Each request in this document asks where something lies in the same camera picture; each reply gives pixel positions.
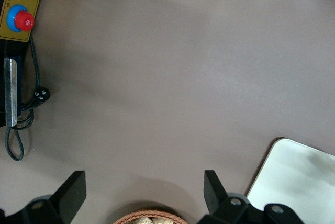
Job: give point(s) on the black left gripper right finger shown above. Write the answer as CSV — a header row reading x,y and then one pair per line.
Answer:
x,y
216,195

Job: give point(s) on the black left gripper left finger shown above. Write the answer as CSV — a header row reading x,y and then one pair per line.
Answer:
x,y
73,195

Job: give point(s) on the wicker basket with bread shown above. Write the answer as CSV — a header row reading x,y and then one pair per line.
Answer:
x,y
125,218

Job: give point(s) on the brown bread pieces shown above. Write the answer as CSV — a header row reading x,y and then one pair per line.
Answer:
x,y
146,221

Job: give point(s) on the red emergency stop button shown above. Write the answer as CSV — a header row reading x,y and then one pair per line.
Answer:
x,y
23,21

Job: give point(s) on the silver metal bracket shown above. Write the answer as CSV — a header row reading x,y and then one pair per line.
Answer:
x,y
11,90

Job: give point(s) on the cream plastic tray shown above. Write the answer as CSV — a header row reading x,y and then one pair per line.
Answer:
x,y
293,177

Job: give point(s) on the black control box yellow panel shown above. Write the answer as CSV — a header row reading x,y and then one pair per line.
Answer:
x,y
15,46

